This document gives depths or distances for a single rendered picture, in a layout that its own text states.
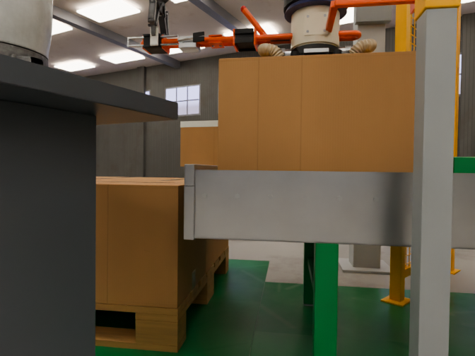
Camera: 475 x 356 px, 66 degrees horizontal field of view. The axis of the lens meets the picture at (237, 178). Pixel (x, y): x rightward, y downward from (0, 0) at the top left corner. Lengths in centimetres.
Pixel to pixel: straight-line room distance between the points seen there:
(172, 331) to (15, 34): 94
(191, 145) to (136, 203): 204
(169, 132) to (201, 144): 868
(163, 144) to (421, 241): 1136
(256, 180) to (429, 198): 41
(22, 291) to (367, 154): 92
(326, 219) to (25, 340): 71
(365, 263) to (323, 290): 136
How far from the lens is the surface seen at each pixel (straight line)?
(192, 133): 323
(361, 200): 99
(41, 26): 87
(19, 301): 79
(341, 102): 115
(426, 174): 84
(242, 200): 98
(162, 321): 129
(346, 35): 140
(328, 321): 106
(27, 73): 63
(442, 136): 85
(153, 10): 148
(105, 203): 128
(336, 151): 113
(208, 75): 1133
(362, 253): 236
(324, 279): 102
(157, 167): 1213
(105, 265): 132
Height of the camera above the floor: 60
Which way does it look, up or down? 1 degrees down
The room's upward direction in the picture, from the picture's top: 1 degrees clockwise
